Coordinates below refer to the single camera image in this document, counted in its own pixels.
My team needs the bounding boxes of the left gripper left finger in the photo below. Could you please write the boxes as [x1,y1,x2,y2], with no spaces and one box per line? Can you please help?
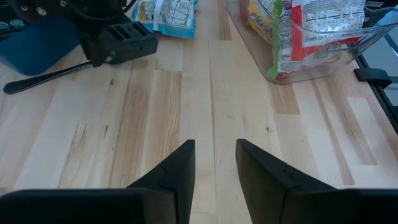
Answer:
[0,139,197,224]

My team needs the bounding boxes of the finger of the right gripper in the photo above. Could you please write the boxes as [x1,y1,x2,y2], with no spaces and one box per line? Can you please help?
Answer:
[79,21,160,68]

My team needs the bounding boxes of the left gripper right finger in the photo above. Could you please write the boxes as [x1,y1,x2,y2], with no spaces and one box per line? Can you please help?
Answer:
[235,138,398,224]

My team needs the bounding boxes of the light blue ramen pack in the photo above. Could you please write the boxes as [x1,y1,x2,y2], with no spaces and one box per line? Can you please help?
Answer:
[132,0,200,40]

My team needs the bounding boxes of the black spoon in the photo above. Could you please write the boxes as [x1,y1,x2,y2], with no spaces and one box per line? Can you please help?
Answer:
[2,60,93,95]

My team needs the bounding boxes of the red and yellow ramen pack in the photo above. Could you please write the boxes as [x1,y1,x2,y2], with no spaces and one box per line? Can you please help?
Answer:
[247,0,280,45]

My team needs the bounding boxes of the clear plastic container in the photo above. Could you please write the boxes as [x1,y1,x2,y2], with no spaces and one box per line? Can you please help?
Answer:
[225,0,398,85]

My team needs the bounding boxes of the pink lime shrimp ramen pack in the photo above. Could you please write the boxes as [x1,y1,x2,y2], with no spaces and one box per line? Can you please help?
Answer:
[266,0,346,82]

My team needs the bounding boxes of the red beef ramen pack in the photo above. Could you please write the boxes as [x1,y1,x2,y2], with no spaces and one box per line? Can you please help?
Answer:
[290,0,367,62]

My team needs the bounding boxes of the blue condiment bin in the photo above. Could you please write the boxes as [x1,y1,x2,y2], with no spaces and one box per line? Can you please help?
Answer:
[0,15,82,77]

